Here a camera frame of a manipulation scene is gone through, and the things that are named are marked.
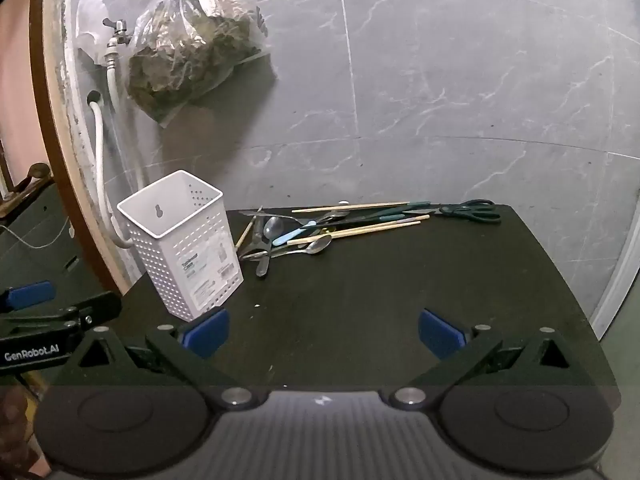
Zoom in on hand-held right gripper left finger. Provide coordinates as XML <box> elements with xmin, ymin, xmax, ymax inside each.
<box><xmin>50</xmin><ymin>308</ymin><xmax>266</xmax><ymax>411</ymax></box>

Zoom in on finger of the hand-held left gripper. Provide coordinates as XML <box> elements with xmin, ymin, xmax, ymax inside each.
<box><xmin>0</xmin><ymin>281</ymin><xmax>56</xmax><ymax>312</ymax></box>
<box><xmin>0</xmin><ymin>291</ymin><xmax>122</xmax><ymax>333</ymax></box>

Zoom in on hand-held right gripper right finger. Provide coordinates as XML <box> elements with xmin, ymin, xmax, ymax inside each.
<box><xmin>382</xmin><ymin>308</ymin><xmax>598</xmax><ymax>411</ymax></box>

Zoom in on white perforated utensil holder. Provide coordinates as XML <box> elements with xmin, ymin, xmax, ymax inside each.
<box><xmin>116</xmin><ymin>170</ymin><xmax>245</xmax><ymax>323</ymax></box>

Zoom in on steel spoon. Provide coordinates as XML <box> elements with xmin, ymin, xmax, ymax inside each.
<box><xmin>239</xmin><ymin>234</ymin><xmax>333</xmax><ymax>261</ymax></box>
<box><xmin>255</xmin><ymin>216</ymin><xmax>284</xmax><ymax>278</ymax></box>

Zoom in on dark appliance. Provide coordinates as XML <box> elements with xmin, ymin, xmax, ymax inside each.
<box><xmin>0</xmin><ymin>180</ymin><xmax>118</xmax><ymax>311</ymax></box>

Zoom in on wooden chopstick with purple band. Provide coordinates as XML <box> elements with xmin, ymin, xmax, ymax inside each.
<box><xmin>235</xmin><ymin>206</ymin><xmax>264</xmax><ymax>249</ymax></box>

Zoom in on brown wooden object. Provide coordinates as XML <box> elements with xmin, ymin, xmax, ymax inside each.
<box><xmin>0</xmin><ymin>162</ymin><xmax>53</xmax><ymax>221</ymax></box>

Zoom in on clear bag of dried greens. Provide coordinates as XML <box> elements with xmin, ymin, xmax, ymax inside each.
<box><xmin>125</xmin><ymin>0</ymin><xmax>273</xmax><ymax>123</ymax></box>

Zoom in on small clear plastic bag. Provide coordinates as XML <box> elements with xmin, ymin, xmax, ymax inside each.
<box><xmin>75</xmin><ymin>0</ymin><xmax>113</xmax><ymax>66</ymax></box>

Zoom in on thin white cord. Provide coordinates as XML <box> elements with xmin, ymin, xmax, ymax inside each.
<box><xmin>0</xmin><ymin>222</ymin><xmax>71</xmax><ymax>250</ymax></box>

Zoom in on green-handled scissors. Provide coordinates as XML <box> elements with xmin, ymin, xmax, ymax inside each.
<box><xmin>439</xmin><ymin>199</ymin><xmax>502</xmax><ymax>226</ymax></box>

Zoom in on blue-handled steel utensil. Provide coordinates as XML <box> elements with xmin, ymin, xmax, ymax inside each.
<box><xmin>272</xmin><ymin>212</ymin><xmax>351</xmax><ymax>247</ymax></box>

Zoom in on white hose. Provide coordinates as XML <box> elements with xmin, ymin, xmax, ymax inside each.
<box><xmin>105</xmin><ymin>52</ymin><xmax>126</xmax><ymax>116</ymax></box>
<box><xmin>87</xmin><ymin>91</ymin><xmax>133</xmax><ymax>250</ymax></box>

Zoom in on metal wall tap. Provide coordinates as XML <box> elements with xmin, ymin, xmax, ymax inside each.
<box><xmin>102</xmin><ymin>17</ymin><xmax>132</xmax><ymax>68</ymax></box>

